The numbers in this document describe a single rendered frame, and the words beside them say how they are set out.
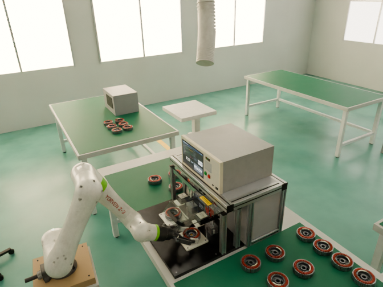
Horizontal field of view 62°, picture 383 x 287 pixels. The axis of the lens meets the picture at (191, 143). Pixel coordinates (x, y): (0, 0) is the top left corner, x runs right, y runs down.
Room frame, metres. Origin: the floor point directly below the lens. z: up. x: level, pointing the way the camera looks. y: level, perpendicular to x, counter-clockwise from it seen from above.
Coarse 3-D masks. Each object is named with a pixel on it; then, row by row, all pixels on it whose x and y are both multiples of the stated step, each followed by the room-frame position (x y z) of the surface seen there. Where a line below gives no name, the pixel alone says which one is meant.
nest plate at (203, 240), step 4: (204, 236) 1.52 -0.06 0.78; (200, 240) 1.48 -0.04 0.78; (204, 240) 1.48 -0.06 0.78; (208, 240) 1.48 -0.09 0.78; (184, 244) 1.45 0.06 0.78; (192, 244) 1.45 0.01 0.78; (196, 244) 1.45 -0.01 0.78; (200, 244) 1.46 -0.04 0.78; (188, 248) 1.42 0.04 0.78; (192, 248) 1.43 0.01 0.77
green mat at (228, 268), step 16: (272, 240) 1.50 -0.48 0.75; (288, 240) 1.50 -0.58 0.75; (240, 256) 1.38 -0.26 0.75; (288, 256) 1.37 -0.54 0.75; (304, 256) 1.37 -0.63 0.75; (320, 256) 1.36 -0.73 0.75; (208, 272) 1.27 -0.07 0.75; (224, 272) 1.27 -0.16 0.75; (240, 272) 1.26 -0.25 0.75; (256, 272) 1.26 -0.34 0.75; (288, 272) 1.25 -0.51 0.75; (320, 272) 1.25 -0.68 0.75; (336, 272) 1.25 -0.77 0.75
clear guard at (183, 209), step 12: (168, 204) 1.50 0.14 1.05; (180, 204) 1.47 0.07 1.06; (192, 204) 1.46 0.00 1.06; (204, 204) 1.46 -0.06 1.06; (216, 204) 1.46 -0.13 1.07; (168, 216) 1.43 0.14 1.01; (180, 216) 1.38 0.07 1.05; (192, 216) 1.36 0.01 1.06; (204, 216) 1.36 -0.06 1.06; (180, 228) 1.32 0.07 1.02
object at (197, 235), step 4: (192, 228) 1.55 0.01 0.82; (196, 228) 1.55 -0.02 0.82; (188, 232) 1.54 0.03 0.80; (192, 232) 1.53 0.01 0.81; (196, 232) 1.52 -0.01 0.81; (200, 232) 1.52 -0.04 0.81; (184, 236) 1.49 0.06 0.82; (188, 236) 1.48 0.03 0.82; (192, 236) 1.50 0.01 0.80; (196, 236) 1.48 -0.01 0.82; (200, 236) 1.50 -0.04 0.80
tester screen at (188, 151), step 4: (184, 144) 1.83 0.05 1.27; (188, 144) 1.78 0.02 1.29; (184, 148) 1.83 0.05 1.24; (188, 148) 1.78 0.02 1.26; (192, 148) 1.74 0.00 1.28; (184, 152) 1.83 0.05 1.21; (188, 152) 1.78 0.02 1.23; (192, 152) 1.74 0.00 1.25; (196, 152) 1.70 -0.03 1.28; (184, 156) 1.83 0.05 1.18; (188, 156) 1.79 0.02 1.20; (192, 156) 1.74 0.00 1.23; (196, 156) 1.70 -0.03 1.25; (200, 156) 1.66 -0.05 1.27; (192, 160) 1.74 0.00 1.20; (200, 160) 1.66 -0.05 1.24; (188, 164) 1.79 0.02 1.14; (192, 164) 1.74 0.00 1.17; (192, 168) 1.74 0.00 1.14
